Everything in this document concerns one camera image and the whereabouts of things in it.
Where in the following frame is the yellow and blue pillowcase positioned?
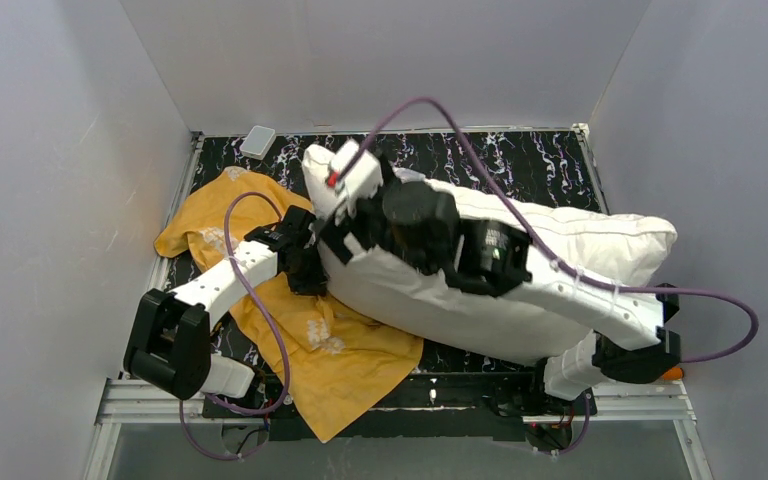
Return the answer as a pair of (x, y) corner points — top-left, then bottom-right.
(154, 166), (424, 443)

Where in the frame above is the small white box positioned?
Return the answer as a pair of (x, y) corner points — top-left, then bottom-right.
(237, 125), (277, 160)

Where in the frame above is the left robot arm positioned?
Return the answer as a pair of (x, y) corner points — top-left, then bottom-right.
(123, 206), (326, 400)

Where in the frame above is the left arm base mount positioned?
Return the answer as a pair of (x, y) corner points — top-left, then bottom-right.
(202, 372), (308, 441)

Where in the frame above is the aluminium frame rail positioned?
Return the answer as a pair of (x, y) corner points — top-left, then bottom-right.
(82, 132), (206, 480)

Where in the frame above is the white pillow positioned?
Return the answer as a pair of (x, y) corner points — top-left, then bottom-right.
(301, 142), (679, 368)

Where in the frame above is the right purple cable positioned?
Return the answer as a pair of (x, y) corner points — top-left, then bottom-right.
(350, 96), (760, 458)

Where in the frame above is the orange handled tool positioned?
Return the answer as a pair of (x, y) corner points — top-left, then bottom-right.
(661, 366), (684, 381)

